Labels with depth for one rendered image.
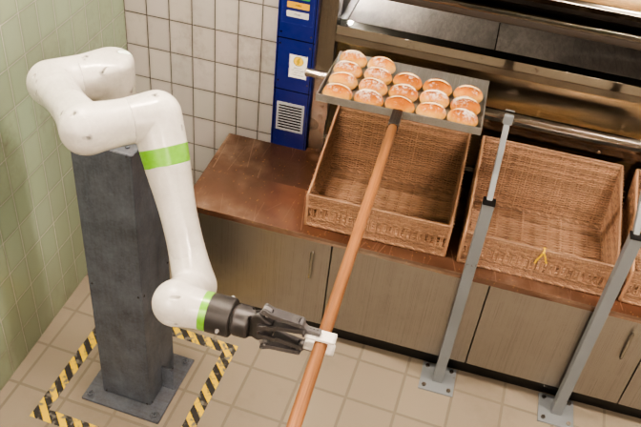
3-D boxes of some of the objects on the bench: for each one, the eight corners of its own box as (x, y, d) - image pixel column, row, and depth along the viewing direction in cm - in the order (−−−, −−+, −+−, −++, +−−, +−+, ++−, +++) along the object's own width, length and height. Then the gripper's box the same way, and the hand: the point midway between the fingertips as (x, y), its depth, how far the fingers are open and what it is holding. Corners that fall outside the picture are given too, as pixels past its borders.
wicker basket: (330, 155, 333) (337, 101, 316) (460, 184, 326) (473, 130, 308) (300, 225, 296) (306, 168, 279) (446, 259, 288) (461, 203, 271)
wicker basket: (466, 186, 324) (481, 132, 307) (603, 217, 316) (626, 163, 299) (453, 263, 287) (468, 206, 270) (608, 299, 279) (633, 244, 262)
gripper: (240, 282, 174) (342, 309, 171) (238, 329, 184) (335, 355, 181) (230, 306, 168) (335, 334, 165) (228, 353, 178) (327, 380, 175)
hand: (320, 341), depth 173 cm, fingers closed on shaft, 3 cm apart
